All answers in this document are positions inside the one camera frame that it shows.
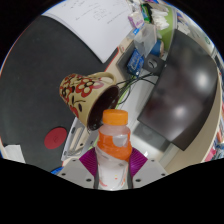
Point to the beige mug with red flowers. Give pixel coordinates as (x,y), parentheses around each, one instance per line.
(80,91)

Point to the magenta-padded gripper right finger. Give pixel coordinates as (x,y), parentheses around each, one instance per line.
(138,163)

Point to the purple and white packet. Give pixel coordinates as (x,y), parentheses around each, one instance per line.
(136,19)

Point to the small white paper sheet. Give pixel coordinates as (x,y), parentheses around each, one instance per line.
(15,154)

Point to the white handwritten paper sheet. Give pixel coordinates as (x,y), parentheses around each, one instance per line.
(93,23)

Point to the flat round red coaster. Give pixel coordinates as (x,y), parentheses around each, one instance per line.
(55,137)

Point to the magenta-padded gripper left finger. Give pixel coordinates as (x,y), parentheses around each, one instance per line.
(88,163)

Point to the black desk mat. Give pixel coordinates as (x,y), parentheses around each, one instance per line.
(30,83)

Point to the white tissue pack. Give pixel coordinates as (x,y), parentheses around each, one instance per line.
(160,16)

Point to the black computer monitor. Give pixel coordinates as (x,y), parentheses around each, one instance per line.
(186,90)

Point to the small blue electronic device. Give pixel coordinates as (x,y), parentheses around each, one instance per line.
(135,61)

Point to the orange-capped clear drink bottle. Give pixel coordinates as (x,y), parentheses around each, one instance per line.
(113,143)

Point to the clear plastic box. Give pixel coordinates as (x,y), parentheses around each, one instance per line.
(146,38)

